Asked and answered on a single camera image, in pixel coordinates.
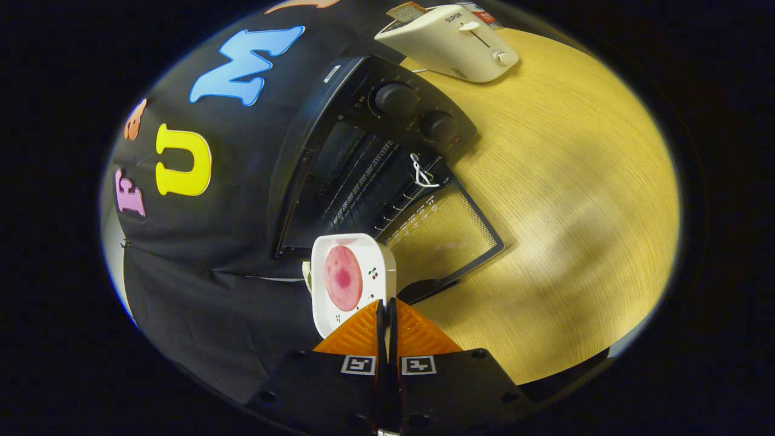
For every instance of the white square plate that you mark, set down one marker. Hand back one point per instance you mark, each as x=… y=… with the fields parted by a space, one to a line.
x=378 y=260

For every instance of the black toaster oven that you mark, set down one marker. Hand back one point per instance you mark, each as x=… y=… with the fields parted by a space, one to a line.
x=339 y=163

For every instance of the black backdrop cloth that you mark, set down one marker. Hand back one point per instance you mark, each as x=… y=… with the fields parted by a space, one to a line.
x=200 y=290

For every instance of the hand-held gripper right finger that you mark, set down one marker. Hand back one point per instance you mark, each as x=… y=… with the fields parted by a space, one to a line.
x=454 y=393

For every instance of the brown bread slice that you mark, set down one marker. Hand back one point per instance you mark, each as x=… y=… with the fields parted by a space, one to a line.
x=405 y=11

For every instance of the pink ham slice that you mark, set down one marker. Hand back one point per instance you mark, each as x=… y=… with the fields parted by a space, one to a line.
x=343 y=278

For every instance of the clear water bottle red label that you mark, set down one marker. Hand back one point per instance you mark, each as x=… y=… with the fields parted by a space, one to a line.
x=484 y=15

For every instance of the white bread toaster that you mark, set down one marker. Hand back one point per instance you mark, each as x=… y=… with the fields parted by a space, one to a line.
x=451 y=45

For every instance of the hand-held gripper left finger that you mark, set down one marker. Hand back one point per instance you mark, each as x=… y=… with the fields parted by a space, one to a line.
x=327 y=393

